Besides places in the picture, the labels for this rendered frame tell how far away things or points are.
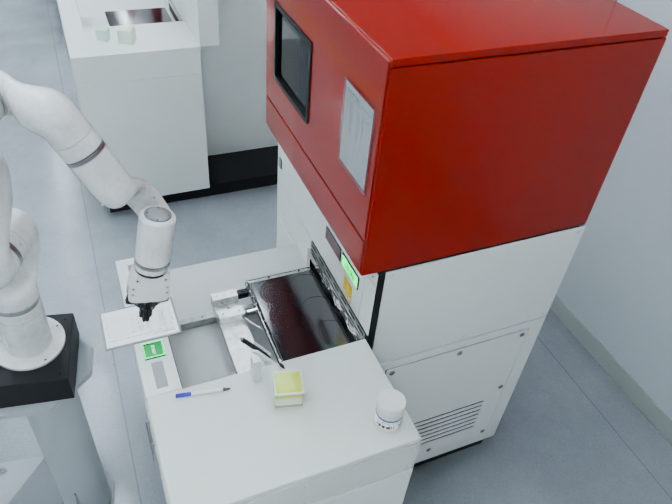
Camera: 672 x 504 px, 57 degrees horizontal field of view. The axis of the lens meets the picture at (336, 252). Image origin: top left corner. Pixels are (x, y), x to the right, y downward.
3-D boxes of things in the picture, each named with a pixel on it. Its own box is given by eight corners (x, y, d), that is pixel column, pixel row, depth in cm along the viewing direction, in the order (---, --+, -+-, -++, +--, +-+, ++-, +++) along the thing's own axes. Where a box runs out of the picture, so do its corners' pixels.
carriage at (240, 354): (235, 298, 204) (234, 292, 202) (269, 385, 179) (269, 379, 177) (210, 304, 201) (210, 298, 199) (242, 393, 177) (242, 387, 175)
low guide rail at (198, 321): (313, 294, 212) (313, 288, 210) (315, 298, 211) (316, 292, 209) (164, 330, 196) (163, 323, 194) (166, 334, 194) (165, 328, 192)
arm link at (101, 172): (74, 133, 140) (150, 228, 159) (61, 170, 128) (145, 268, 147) (108, 116, 139) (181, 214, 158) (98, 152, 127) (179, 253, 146)
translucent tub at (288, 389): (300, 384, 167) (301, 368, 162) (303, 408, 161) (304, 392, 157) (272, 387, 165) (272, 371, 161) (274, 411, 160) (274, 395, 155)
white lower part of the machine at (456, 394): (403, 313, 323) (431, 183, 269) (490, 446, 267) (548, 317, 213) (273, 347, 299) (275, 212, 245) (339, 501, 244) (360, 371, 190)
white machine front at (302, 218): (282, 211, 246) (285, 121, 219) (368, 367, 191) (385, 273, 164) (275, 212, 245) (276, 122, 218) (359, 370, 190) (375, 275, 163)
